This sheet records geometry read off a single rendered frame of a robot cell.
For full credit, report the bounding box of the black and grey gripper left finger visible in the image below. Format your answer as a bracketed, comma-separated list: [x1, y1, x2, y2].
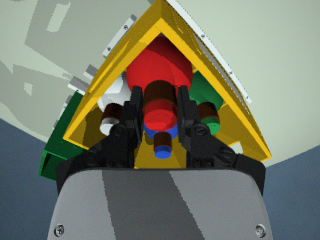
[55, 86, 144, 197]

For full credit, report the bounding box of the green divided crate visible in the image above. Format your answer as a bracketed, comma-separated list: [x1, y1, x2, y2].
[38, 91, 87, 181]

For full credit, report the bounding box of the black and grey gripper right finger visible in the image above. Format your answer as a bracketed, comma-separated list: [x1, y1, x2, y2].
[177, 85, 266, 196]

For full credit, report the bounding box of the blue bottle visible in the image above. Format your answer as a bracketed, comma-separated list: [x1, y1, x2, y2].
[143, 124, 178, 159]

